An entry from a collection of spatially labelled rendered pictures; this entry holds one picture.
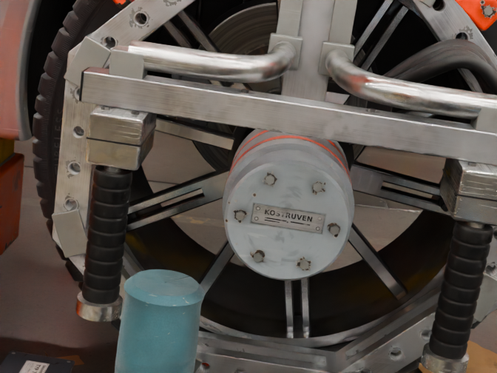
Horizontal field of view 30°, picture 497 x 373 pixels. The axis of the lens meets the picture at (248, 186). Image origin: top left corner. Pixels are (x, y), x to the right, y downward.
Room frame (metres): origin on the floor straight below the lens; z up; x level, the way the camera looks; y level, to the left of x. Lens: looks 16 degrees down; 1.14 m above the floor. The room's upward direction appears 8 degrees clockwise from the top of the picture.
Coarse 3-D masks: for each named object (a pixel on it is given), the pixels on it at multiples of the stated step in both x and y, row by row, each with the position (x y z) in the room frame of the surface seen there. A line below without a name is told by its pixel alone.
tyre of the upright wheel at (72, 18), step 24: (96, 0) 1.12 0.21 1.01; (72, 24) 1.12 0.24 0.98; (96, 24) 1.12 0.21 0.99; (72, 48) 1.12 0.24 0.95; (48, 72) 1.12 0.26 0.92; (48, 96) 1.12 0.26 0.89; (48, 120) 1.12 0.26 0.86; (48, 144) 1.12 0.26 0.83; (48, 168) 1.12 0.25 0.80; (48, 192) 1.12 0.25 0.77; (48, 216) 1.12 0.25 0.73; (72, 264) 1.12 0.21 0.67
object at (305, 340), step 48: (384, 0) 1.14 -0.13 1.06; (192, 48) 1.14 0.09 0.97; (336, 96) 1.14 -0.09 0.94; (144, 192) 1.31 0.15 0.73; (384, 192) 1.14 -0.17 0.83; (432, 192) 1.13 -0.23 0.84; (144, 240) 1.19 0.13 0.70; (192, 240) 1.35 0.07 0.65; (432, 240) 1.22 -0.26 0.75; (240, 288) 1.26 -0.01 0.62; (288, 288) 1.14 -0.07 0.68; (336, 288) 1.27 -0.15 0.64; (384, 288) 1.20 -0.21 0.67; (432, 288) 1.11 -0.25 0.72; (240, 336) 1.12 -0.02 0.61; (288, 336) 1.12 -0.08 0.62; (336, 336) 1.12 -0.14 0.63
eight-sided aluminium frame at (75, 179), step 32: (160, 0) 1.04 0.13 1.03; (192, 0) 1.04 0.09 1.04; (416, 0) 1.03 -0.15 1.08; (448, 0) 1.03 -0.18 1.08; (96, 32) 1.04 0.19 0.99; (128, 32) 1.04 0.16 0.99; (448, 32) 1.03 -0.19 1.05; (96, 64) 1.03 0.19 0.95; (64, 96) 1.04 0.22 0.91; (64, 128) 1.04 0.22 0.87; (64, 160) 1.04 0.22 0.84; (64, 192) 1.04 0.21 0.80; (64, 224) 1.03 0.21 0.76; (64, 256) 1.03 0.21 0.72; (128, 256) 1.09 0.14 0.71; (480, 288) 1.03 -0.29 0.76; (416, 320) 1.04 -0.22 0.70; (480, 320) 1.03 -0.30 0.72; (224, 352) 1.04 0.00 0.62; (256, 352) 1.07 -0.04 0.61; (288, 352) 1.07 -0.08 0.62; (320, 352) 1.08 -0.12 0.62; (352, 352) 1.07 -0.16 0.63; (384, 352) 1.03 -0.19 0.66; (416, 352) 1.03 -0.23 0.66
